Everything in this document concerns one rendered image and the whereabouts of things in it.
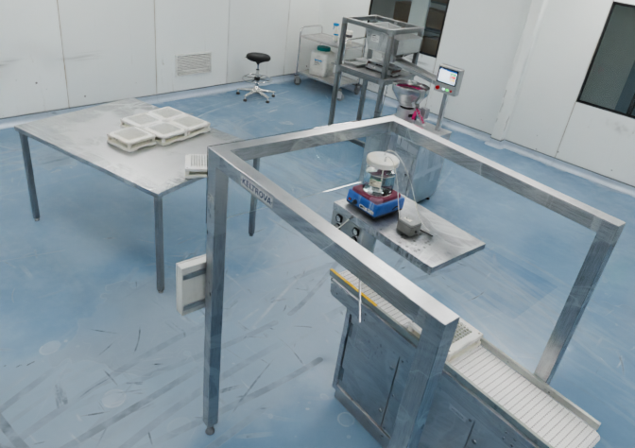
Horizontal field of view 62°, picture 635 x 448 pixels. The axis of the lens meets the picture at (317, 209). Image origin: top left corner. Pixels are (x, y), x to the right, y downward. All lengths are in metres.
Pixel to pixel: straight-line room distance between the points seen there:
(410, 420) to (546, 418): 0.96
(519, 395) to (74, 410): 2.24
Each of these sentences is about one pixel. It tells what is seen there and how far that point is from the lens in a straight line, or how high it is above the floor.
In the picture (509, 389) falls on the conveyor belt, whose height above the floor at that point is 0.82.
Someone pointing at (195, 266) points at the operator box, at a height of 1.08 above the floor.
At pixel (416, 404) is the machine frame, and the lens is 1.53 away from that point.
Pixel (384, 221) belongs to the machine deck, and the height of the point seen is 1.26.
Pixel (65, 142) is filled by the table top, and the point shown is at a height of 0.82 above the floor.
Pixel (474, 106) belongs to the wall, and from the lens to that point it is 7.81.
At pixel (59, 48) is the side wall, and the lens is 6.82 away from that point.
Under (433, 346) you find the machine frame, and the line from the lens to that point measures 1.38.
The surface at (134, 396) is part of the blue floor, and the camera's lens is 3.27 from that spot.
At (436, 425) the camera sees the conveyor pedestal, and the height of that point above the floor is 0.44.
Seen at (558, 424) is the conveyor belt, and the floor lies 0.82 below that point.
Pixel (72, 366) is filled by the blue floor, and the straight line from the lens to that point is 3.49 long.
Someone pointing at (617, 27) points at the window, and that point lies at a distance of 7.12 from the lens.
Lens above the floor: 2.44
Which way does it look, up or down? 29 degrees down
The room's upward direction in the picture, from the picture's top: 8 degrees clockwise
